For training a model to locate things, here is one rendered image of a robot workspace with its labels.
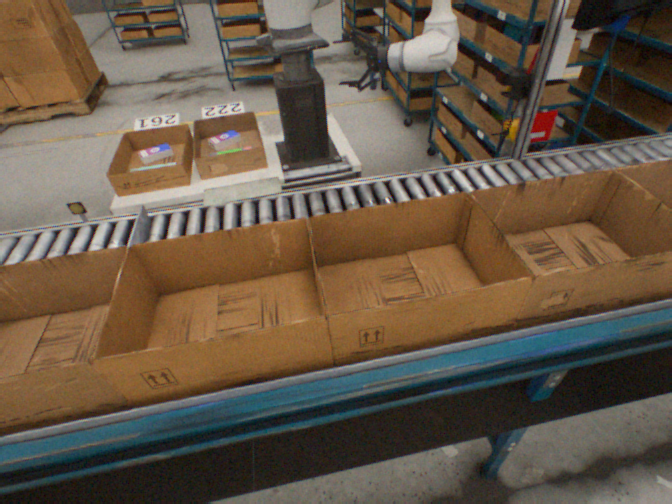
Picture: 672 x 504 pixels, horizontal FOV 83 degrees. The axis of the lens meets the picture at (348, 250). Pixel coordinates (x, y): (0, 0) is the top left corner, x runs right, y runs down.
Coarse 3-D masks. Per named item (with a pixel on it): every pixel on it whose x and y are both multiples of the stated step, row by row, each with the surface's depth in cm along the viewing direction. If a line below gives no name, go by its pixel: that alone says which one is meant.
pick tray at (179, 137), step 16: (160, 128) 174; (176, 128) 175; (128, 144) 173; (144, 144) 176; (160, 144) 178; (176, 144) 180; (192, 144) 175; (112, 160) 152; (128, 160) 169; (160, 160) 169; (176, 160) 169; (192, 160) 168; (112, 176) 145; (128, 176) 146; (144, 176) 148; (160, 176) 149; (176, 176) 151; (128, 192) 150; (144, 192) 152
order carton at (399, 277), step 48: (336, 240) 93; (384, 240) 96; (432, 240) 100; (480, 240) 89; (336, 288) 92; (384, 288) 92; (432, 288) 90; (480, 288) 69; (528, 288) 73; (336, 336) 70; (384, 336) 74; (432, 336) 77; (480, 336) 81
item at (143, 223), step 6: (144, 210) 136; (138, 216) 131; (144, 216) 136; (138, 222) 130; (144, 222) 135; (150, 222) 140; (138, 228) 129; (144, 228) 134; (150, 228) 139; (132, 234) 124; (138, 234) 128; (144, 234) 133; (132, 240) 123; (138, 240) 127; (144, 240) 132
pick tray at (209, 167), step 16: (208, 128) 181; (224, 128) 184; (240, 128) 186; (256, 128) 184; (208, 144) 179; (240, 144) 177; (256, 144) 176; (208, 160) 152; (224, 160) 154; (240, 160) 156; (256, 160) 158; (208, 176) 157
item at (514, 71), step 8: (504, 72) 138; (512, 72) 138; (520, 72) 138; (496, 80) 143; (504, 80) 139; (512, 80) 139; (520, 80) 139; (528, 80) 140; (512, 88) 143; (520, 88) 143; (512, 96) 144
